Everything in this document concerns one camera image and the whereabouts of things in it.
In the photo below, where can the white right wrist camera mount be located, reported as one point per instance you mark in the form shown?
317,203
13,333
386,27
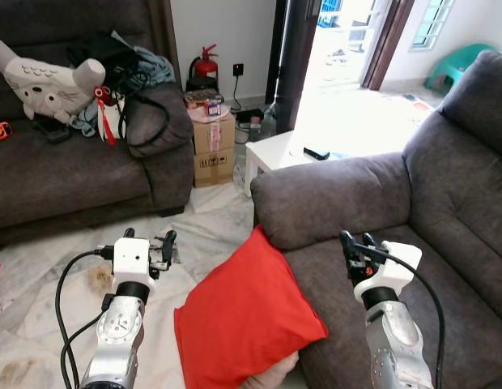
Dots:
397,263

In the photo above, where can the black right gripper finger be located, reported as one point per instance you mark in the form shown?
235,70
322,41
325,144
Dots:
348,245
369,241

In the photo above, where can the brown door frame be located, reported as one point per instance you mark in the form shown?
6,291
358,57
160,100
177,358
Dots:
385,49

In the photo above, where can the grey white plush toy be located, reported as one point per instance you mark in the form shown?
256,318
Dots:
48,85

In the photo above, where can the two-seat grey-brown fabric sofa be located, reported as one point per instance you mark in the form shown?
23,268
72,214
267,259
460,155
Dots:
461,186

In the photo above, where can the small black device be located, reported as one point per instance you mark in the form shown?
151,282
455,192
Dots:
53,131

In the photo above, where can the green plastic stool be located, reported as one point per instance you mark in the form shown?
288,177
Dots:
457,69

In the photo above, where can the brown cardboard box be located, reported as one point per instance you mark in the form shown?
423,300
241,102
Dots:
212,154

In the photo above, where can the pink plate with small boxes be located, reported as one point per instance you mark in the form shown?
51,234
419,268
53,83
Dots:
206,105

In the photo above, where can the red pillow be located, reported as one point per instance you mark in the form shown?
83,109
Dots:
243,316

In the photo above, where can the dark door leaf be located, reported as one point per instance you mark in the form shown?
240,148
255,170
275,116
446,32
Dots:
291,57

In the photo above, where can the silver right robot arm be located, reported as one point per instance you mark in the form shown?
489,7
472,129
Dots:
393,340

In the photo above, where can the black wall socket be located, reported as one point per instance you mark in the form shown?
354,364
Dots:
238,69

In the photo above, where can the red fire extinguisher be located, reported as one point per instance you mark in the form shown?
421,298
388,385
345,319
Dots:
205,69

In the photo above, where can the black bag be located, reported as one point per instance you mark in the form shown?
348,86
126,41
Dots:
101,50

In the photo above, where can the long dark fabric sofa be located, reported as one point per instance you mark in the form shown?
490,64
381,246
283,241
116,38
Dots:
65,178

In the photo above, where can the louvred glass window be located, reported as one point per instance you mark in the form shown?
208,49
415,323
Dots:
433,23

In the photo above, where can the red white ribbon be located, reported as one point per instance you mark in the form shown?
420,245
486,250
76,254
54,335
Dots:
108,121

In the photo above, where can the black power strip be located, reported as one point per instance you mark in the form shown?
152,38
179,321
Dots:
249,116

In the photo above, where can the blue-grey cloth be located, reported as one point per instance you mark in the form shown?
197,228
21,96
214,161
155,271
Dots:
154,69

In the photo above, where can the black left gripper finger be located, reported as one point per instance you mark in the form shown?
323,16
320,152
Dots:
169,247

